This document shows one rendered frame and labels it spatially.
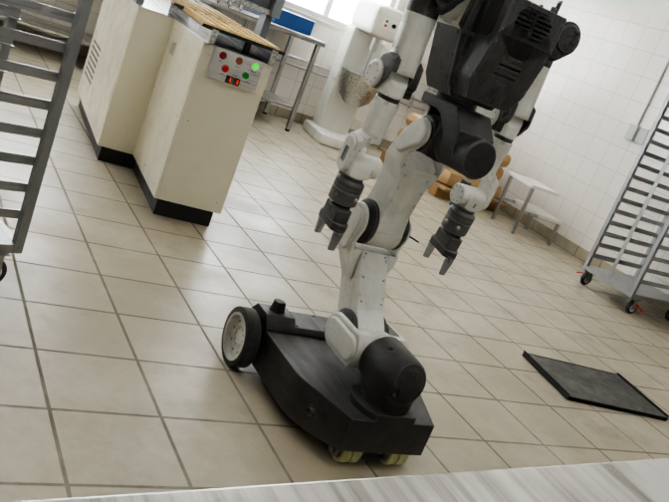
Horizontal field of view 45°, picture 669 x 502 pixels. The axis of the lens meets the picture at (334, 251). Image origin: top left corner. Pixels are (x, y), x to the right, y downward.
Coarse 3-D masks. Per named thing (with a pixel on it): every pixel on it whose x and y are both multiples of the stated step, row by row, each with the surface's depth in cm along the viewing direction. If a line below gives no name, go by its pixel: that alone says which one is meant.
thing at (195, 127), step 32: (192, 32) 375; (192, 64) 363; (160, 96) 404; (192, 96) 362; (224, 96) 367; (256, 96) 372; (160, 128) 389; (192, 128) 368; (224, 128) 373; (160, 160) 376; (192, 160) 374; (224, 160) 379; (160, 192) 375; (192, 192) 380; (224, 192) 386
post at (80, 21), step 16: (80, 0) 232; (80, 16) 232; (80, 32) 235; (64, 64) 237; (64, 80) 238; (64, 96) 240; (48, 112) 242; (48, 128) 242; (48, 144) 244; (32, 176) 246; (32, 192) 248; (32, 208) 250; (16, 224) 252; (16, 240) 251
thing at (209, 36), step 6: (174, 6) 424; (174, 12) 421; (180, 12) 409; (180, 18) 406; (186, 18) 395; (186, 24) 393; (192, 24) 382; (198, 24) 373; (192, 30) 380; (198, 30) 371; (204, 30) 361; (210, 30) 352; (216, 30) 351; (204, 36) 359; (210, 36) 351; (216, 36) 352; (210, 42) 352
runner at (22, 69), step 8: (0, 64) 227; (8, 64) 228; (16, 64) 230; (16, 72) 231; (24, 72) 232; (32, 72) 234; (40, 72) 235; (48, 72) 237; (56, 72) 238; (48, 80) 238; (56, 80) 240
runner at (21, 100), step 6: (0, 96) 231; (6, 96) 232; (12, 96) 233; (18, 96) 234; (24, 96) 235; (6, 102) 233; (12, 102) 234; (18, 102) 235; (24, 102) 236; (30, 102) 237; (36, 102) 239; (42, 102) 240; (48, 102) 241; (36, 108) 239; (42, 108) 241; (48, 108) 242
